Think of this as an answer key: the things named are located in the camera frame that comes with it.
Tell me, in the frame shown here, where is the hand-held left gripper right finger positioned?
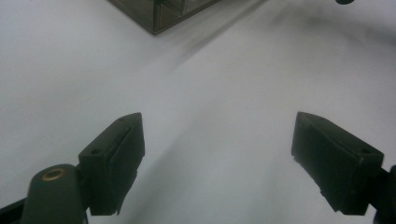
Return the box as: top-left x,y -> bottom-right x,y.
290,111 -> 385,217

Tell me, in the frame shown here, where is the smoky transparent drawer cabinet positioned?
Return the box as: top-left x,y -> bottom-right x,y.
106,0 -> 222,35

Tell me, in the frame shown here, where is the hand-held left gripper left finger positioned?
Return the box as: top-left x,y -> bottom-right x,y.
78,112 -> 146,217

